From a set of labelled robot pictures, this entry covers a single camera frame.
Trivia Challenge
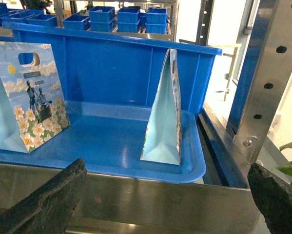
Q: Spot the large blue plastic crate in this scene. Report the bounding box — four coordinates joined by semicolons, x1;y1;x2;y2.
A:
3;22;222;115

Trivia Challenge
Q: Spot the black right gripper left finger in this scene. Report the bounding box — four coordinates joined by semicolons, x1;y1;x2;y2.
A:
0;158;87;234

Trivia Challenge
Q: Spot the blue plastic tray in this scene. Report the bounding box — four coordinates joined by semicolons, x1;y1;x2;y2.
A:
0;101;206;183

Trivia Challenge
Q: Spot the flower gift bag with robots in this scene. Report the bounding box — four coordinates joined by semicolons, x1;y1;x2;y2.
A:
0;41;70;153

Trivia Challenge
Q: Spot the stainless steel rack frame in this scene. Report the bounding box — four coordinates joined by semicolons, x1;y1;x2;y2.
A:
0;0;292;234

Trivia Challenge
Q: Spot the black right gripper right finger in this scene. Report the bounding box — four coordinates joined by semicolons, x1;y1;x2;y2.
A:
247;163;292;234

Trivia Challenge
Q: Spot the flower gift bag side-on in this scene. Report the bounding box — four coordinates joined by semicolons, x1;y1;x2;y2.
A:
140;49;182;165

